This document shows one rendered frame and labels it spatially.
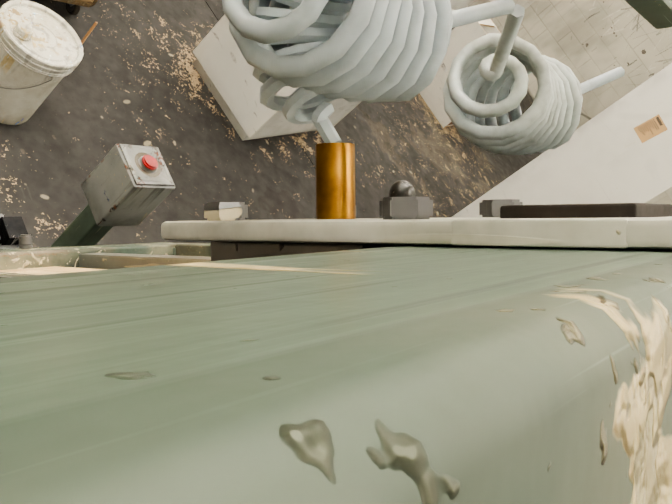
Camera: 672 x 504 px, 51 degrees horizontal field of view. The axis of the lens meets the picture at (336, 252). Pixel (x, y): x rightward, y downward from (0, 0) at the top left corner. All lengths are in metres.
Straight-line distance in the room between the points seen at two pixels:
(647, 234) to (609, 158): 4.29
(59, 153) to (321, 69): 2.70
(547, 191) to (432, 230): 4.36
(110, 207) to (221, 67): 2.15
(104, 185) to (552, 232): 1.55
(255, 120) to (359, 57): 3.37
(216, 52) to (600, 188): 2.37
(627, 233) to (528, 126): 0.24
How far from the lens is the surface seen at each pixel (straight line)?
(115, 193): 1.66
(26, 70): 2.70
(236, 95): 3.69
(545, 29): 9.07
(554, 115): 0.46
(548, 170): 4.55
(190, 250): 1.56
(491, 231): 0.20
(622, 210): 0.21
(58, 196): 2.80
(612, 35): 8.91
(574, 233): 0.19
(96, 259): 1.41
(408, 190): 1.01
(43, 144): 2.93
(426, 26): 0.29
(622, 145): 4.45
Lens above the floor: 1.97
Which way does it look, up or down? 32 degrees down
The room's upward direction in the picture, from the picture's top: 53 degrees clockwise
